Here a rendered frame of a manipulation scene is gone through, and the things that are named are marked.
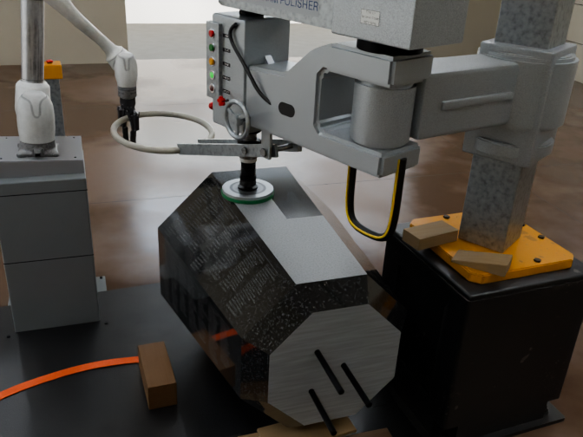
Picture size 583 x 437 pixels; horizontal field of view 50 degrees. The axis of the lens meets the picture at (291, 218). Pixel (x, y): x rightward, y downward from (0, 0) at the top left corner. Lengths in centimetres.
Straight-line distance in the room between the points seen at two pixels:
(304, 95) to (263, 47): 33
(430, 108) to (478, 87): 21
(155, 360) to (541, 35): 200
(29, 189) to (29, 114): 33
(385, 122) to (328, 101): 26
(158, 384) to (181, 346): 44
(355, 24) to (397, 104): 26
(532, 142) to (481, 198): 31
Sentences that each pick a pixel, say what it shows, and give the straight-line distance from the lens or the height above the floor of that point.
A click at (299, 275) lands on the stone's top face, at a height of 87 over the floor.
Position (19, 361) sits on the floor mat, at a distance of 322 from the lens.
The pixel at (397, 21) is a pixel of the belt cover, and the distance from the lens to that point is 180.
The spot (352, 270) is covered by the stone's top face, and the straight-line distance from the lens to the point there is 212.
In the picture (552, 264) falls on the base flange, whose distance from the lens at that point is 261.
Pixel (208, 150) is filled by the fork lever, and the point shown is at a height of 101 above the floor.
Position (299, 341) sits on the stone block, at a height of 71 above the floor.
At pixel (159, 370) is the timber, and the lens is 284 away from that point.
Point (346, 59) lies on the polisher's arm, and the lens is 197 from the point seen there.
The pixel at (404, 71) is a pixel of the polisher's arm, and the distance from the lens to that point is 190.
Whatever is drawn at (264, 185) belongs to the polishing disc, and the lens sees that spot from 265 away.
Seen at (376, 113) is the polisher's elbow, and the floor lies 140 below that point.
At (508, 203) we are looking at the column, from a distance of 250.
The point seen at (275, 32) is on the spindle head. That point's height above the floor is 153.
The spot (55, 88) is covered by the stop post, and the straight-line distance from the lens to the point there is 401.
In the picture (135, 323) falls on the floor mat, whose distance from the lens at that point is 334.
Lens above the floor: 193
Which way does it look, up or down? 26 degrees down
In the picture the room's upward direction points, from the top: 3 degrees clockwise
